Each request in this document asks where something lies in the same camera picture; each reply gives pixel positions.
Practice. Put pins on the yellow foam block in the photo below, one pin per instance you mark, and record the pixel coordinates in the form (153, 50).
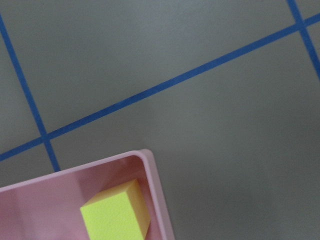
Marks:
(118, 213)

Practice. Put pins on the pink plastic bin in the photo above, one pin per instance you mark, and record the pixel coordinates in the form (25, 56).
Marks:
(48, 207)

